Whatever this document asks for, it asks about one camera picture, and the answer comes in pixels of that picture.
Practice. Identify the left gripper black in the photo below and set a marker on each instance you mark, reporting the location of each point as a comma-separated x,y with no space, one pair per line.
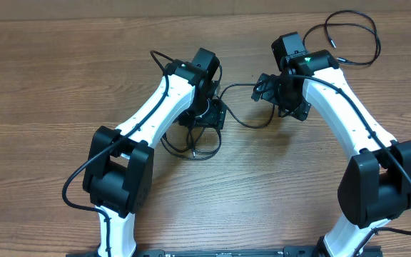
216,118

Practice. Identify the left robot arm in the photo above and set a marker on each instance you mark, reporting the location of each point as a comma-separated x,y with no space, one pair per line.
119,171

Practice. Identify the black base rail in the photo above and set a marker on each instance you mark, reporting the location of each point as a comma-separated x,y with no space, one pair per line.
288,251

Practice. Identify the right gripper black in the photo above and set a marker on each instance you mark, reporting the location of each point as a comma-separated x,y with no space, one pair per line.
266,89

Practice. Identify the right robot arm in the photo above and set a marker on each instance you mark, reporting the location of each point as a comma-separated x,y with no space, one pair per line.
376,186

